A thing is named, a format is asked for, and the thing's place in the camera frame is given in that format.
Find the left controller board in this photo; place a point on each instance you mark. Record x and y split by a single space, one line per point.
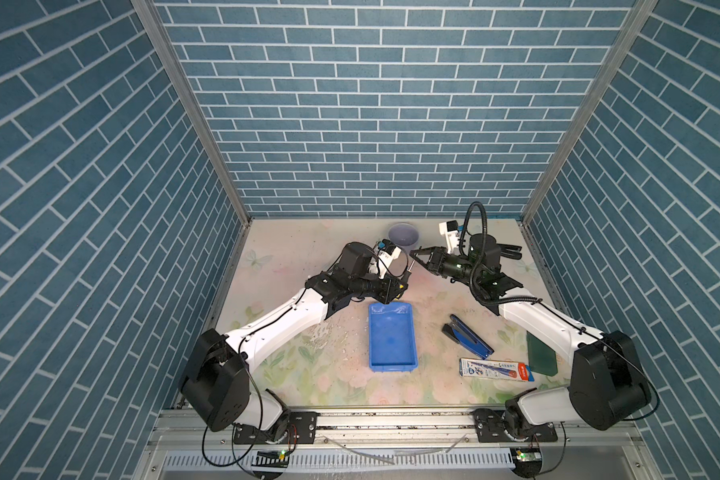
270 465

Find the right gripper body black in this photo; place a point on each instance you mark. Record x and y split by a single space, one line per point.
455 267

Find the blue black stapler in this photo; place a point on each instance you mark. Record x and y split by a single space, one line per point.
460 333

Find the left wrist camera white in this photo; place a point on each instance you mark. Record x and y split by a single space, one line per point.
386 253

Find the toothpaste box white red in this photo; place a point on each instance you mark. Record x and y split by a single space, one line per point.
495 370

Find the blue plastic bin tray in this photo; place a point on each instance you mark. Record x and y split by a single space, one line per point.
392 344

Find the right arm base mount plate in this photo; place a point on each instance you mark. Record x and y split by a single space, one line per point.
498 425

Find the lavender ceramic mug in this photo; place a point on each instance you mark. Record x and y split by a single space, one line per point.
405 235

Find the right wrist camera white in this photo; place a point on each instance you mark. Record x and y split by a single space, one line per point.
450 230

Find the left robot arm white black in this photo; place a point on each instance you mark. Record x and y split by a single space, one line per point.
217 379

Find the black yellow handled screwdriver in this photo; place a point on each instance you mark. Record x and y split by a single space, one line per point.
405 276

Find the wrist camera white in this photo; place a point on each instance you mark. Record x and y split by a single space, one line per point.
386 253
450 230

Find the dark green card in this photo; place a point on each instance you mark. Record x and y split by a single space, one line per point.
542 359

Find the controller board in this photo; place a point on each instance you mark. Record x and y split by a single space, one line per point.
270 465
527 462

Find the aluminium front rail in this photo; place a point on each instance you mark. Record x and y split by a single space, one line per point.
389 426

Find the right controller board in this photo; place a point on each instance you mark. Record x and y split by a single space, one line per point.
527 462

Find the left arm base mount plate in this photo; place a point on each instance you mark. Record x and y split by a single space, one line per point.
298 427

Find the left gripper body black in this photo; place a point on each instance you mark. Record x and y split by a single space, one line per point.
369 285

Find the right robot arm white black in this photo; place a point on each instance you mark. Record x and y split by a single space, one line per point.
607 384

